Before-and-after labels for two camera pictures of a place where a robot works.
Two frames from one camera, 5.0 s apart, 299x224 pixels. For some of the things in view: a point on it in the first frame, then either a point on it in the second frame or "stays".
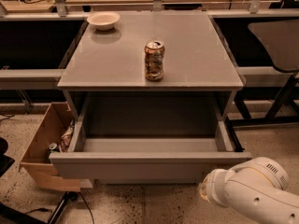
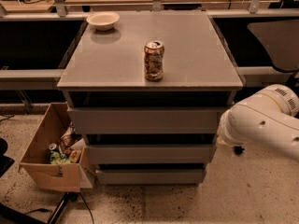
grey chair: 280,39 stays
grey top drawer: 146,158 to 146,119
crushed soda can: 154,51 stays
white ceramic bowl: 103,20 stays
